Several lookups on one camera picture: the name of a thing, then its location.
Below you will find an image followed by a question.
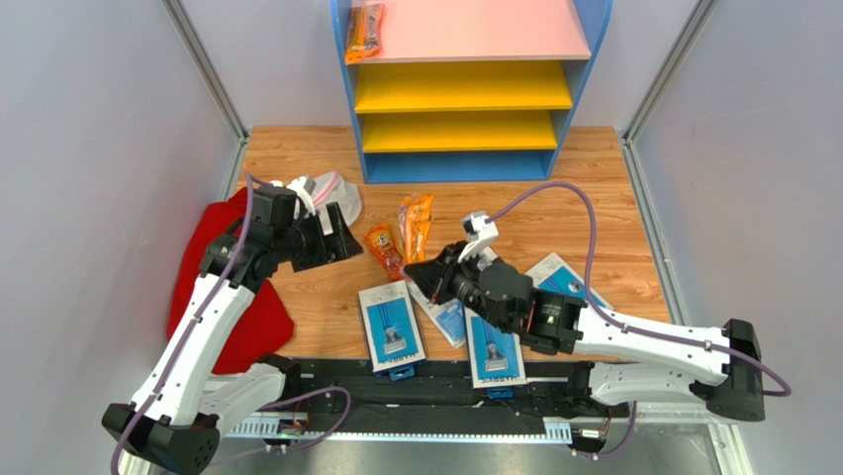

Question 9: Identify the white blue Harry's box left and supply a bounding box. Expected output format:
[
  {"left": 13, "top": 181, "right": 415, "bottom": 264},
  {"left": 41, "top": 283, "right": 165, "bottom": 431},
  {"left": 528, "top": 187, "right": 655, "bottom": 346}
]
[{"left": 358, "top": 280, "right": 426, "bottom": 382}]

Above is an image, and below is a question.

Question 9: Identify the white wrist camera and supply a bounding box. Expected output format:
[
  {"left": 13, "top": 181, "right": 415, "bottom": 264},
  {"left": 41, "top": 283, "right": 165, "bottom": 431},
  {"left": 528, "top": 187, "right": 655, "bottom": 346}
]
[
  {"left": 270, "top": 175, "right": 318, "bottom": 218},
  {"left": 458, "top": 211, "right": 499, "bottom": 262}
]

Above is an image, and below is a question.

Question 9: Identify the white blue harry's box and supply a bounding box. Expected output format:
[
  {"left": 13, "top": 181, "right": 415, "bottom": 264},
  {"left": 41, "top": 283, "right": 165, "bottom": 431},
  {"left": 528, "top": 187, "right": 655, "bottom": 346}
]
[
  {"left": 358, "top": 280, "right": 426, "bottom": 382},
  {"left": 465, "top": 308, "right": 527, "bottom": 399}
]

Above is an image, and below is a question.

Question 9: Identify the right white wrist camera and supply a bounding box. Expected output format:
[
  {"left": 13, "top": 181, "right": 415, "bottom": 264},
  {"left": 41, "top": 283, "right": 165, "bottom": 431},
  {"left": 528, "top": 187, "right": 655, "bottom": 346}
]
[{"left": 458, "top": 211, "right": 499, "bottom": 262}]

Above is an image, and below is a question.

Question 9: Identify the red cloth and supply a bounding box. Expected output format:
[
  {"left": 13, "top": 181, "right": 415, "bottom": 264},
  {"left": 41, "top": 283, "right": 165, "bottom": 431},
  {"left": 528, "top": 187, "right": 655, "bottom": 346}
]
[{"left": 166, "top": 188, "right": 295, "bottom": 375}]

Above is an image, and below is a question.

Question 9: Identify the white blue Harry's box center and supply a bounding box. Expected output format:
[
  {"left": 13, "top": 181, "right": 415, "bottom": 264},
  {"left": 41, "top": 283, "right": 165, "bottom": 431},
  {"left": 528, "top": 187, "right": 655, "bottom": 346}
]
[{"left": 465, "top": 308, "right": 527, "bottom": 399}]

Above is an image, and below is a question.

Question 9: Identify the white mesh zip bag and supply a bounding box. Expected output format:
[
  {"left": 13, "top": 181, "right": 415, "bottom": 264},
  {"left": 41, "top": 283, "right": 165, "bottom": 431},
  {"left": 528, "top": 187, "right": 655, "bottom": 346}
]
[{"left": 312, "top": 171, "right": 362, "bottom": 226}]

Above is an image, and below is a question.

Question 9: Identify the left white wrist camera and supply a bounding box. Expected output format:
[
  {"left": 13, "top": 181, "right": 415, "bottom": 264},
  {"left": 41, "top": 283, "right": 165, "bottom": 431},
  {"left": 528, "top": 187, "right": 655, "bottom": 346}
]
[{"left": 270, "top": 175, "right": 318, "bottom": 218}]

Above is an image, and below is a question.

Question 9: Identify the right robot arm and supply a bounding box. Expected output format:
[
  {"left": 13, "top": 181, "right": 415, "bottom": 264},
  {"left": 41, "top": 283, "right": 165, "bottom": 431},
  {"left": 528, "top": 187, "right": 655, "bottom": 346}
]
[{"left": 403, "top": 241, "right": 766, "bottom": 422}]

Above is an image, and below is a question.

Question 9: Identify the orange razor pack on shelf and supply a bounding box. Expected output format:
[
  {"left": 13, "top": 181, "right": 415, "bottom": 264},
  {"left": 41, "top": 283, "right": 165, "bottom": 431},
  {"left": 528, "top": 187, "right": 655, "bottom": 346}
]
[{"left": 344, "top": 2, "right": 387, "bottom": 64}]

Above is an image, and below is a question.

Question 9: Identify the orange BIC razor bag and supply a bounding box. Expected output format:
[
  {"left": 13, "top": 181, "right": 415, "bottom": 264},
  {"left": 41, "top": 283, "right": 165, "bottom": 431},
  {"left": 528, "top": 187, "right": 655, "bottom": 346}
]
[{"left": 364, "top": 222, "right": 407, "bottom": 282}]

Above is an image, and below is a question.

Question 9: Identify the blue razor box right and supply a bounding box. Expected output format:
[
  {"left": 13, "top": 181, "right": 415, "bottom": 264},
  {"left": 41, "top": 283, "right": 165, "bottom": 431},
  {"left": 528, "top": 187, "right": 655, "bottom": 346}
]
[{"left": 525, "top": 252, "right": 588, "bottom": 302}]

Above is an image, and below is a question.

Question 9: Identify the blue shelf unit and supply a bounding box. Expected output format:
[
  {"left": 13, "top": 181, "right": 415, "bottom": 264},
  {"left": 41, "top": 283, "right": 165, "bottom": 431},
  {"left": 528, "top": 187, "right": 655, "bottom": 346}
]
[{"left": 329, "top": 1, "right": 612, "bottom": 184}]

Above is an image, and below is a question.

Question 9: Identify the clear blister razor pack left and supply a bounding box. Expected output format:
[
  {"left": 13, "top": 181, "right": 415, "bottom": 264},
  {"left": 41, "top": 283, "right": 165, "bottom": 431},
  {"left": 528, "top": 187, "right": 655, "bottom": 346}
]
[{"left": 407, "top": 281, "right": 466, "bottom": 348}]

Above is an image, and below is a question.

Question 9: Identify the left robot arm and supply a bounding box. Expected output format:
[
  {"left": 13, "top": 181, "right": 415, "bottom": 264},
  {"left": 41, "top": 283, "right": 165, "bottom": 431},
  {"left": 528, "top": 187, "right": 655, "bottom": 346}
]
[{"left": 102, "top": 183, "right": 362, "bottom": 474}]

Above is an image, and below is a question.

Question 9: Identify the narrow orange razor pack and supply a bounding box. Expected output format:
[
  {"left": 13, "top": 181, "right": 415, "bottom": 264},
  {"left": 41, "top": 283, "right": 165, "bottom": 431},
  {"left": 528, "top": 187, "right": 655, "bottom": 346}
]
[{"left": 399, "top": 194, "right": 433, "bottom": 263}]

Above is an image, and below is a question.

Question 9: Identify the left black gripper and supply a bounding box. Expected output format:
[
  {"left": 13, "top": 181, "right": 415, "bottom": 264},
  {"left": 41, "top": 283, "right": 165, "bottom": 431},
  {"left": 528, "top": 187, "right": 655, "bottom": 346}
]
[{"left": 274, "top": 202, "right": 364, "bottom": 272}]

